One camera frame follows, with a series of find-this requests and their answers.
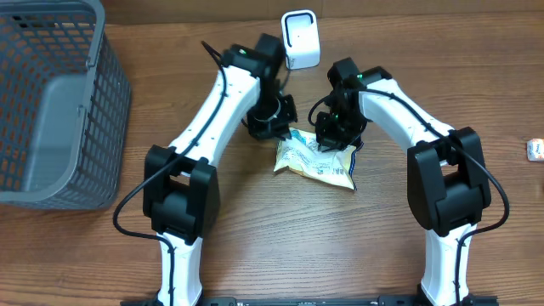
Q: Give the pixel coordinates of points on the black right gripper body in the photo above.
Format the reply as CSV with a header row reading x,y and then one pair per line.
x,y
340,127

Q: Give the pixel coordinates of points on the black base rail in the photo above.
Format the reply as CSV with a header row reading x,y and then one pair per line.
x,y
397,300

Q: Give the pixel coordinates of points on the yellow snack bag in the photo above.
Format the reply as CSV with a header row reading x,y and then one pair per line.
x,y
300,154

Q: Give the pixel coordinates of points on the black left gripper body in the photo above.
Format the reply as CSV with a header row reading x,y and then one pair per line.
x,y
273,117

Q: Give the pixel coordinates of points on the grey plastic basket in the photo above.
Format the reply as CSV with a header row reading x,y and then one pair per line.
x,y
65,103

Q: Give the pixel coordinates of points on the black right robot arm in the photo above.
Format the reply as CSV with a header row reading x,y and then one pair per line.
x,y
447,190

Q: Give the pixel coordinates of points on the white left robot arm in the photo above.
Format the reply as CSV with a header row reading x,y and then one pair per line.
x,y
182,196

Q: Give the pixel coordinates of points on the white barcode scanner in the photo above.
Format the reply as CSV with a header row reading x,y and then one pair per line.
x,y
301,39

